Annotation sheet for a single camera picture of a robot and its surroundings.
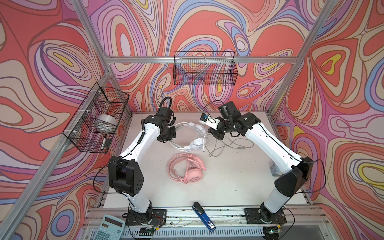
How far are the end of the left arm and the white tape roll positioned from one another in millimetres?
220

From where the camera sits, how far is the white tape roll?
0.71 meters

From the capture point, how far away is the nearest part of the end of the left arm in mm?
605
